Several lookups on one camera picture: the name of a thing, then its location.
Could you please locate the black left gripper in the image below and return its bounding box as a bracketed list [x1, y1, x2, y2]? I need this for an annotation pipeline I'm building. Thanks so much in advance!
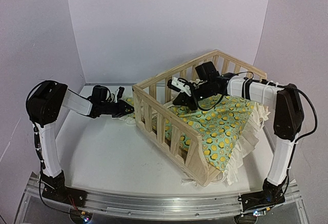
[100, 99, 135, 118]

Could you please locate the wooden pet bed frame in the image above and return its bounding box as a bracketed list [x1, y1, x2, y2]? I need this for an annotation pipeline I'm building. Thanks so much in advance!
[132, 49, 268, 188]

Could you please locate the lemon print bed cushion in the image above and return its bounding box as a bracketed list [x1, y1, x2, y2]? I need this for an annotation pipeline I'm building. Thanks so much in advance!
[152, 95, 270, 187]

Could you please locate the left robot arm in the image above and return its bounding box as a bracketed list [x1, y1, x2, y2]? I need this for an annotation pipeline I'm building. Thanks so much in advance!
[26, 80, 134, 207]

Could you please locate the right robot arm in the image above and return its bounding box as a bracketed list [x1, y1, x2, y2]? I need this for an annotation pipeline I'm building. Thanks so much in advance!
[167, 62, 318, 212]

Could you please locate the small lemon print pillow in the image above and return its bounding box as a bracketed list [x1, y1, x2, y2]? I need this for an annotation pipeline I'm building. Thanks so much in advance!
[113, 97, 136, 126]

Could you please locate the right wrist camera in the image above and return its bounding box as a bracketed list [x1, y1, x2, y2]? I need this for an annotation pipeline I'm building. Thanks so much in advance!
[167, 77, 195, 97]

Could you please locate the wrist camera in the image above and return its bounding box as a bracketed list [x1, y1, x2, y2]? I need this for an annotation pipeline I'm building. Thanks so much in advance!
[115, 87, 125, 103]
[167, 77, 195, 97]

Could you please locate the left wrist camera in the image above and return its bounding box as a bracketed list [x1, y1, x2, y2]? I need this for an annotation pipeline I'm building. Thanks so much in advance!
[115, 87, 125, 103]

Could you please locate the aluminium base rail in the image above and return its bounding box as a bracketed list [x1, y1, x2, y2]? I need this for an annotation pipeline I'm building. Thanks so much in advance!
[14, 175, 309, 223]

